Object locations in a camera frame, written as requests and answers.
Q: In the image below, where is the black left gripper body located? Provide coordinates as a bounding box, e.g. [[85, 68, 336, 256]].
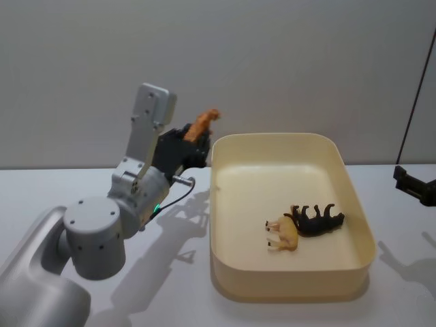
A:
[[152, 128, 194, 178]]

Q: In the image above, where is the orange toy animal figure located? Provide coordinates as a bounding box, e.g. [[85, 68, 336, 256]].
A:
[[183, 108, 222, 142]]

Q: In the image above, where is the cream plastic tray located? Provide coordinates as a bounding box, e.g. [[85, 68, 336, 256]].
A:
[[209, 132, 378, 302]]

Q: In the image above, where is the black toy horse figure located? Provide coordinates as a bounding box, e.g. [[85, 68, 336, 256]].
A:
[[283, 202, 346, 238]]

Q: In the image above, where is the cream toy animal figure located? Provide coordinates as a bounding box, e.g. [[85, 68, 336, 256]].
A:
[[265, 215, 300, 253]]

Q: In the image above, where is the thin dark wrist cable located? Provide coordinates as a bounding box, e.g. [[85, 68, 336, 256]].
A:
[[149, 174, 197, 221]]

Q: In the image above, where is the thin dark hanging cable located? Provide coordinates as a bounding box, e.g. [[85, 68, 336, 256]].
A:
[[395, 28, 436, 168]]

